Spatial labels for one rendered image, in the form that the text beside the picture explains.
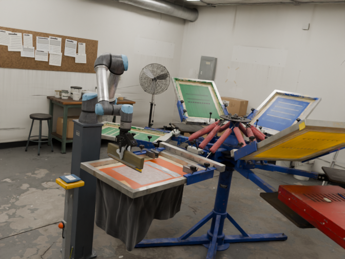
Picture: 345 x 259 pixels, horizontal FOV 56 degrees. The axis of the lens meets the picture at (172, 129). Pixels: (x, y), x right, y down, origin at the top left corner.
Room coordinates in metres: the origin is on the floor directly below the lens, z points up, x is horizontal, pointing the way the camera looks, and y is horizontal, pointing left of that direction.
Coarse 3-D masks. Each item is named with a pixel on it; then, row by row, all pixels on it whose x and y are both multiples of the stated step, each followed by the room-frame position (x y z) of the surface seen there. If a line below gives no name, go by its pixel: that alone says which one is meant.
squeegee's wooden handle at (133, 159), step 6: (108, 144) 2.20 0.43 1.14; (114, 144) 2.19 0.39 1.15; (108, 150) 2.20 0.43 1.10; (114, 150) 2.15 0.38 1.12; (126, 150) 2.10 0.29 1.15; (126, 156) 2.06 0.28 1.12; (132, 156) 2.02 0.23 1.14; (138, 156) 2.01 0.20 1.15; (132, 162) 2.02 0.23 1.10; (138, 162) 1.98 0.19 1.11; (138, 168) 1.98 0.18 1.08
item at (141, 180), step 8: (168, 168) 2.41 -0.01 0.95; (176, 168) 2.43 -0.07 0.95; (128, 176) 2.13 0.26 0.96; (136, 176) 2.15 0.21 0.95; (144, 176) 2.17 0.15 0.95; (152, 176) 2.19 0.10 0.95; (160, 176) 2.21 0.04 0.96; (168, 176) 2.23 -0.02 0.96; (136, 184) 2.00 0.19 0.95; (144, 184) 2.02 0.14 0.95
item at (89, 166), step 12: (144, 156) 2.58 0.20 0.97; (168, 156) 2.64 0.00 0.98; (84, 168) 2.15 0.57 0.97; (96, 168) 2.11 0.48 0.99; (204, 168) 2.41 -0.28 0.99; (108, 180) 1.96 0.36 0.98; (168, 180) 2.06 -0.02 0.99; (180, 180) 2.10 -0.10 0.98; (132, 192) 1.80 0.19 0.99; (144, 192) 1.86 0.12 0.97
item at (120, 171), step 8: (152, 160) 2.55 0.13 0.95; (160, 160) 2.57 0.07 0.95; (104, 168) 2.23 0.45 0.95; (112, 168) 2.25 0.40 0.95; (120, 168) 2.27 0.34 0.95; (128, 168) 2.29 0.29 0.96; (144, 168) 2.34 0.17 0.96; (152, 168) 2.36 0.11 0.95; (112, 176) 2.09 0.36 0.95; (120, 176) 2.11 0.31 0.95
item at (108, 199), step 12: (96, 192) 2.20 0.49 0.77; (108, 192) 2.09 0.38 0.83; (120, 192) 2.02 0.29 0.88; (96, 204) 2.19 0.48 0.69; (108, 204) 2.09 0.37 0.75; (120, 204) 2.01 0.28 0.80; (132, 204) 1.92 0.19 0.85; (96, 216) 2.18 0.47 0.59; (108, 216) 2.09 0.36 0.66; (120, 216) 2.02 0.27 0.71; (132, 216) 1.92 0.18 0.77; (108, 228) 2.08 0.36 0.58; (120, 228) 2.02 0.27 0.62; (132, 228) 1.92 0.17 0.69; (132, 240) 1.92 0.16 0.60
